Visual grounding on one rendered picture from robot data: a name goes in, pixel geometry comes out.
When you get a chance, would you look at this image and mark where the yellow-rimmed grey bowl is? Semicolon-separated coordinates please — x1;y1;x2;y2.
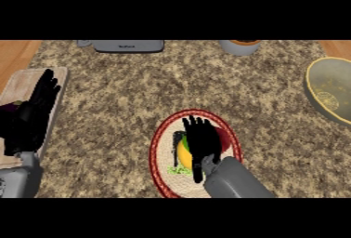
302;57;351;127

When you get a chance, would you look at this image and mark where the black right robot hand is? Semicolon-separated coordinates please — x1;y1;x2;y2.
170;114;224;184

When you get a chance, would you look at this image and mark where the yellow lemon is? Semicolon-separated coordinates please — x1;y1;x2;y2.
175;139;194;170

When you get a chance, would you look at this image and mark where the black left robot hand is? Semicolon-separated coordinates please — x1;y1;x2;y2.
0;68;63;157

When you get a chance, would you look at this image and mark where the grey cup with orange rim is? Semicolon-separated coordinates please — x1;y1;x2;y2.
218;40;263;57

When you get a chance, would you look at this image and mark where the dark purple eggplant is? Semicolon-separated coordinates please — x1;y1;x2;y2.
0;99;24;113

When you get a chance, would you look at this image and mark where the grey flat appliance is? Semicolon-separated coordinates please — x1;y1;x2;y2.
75;40;165;54

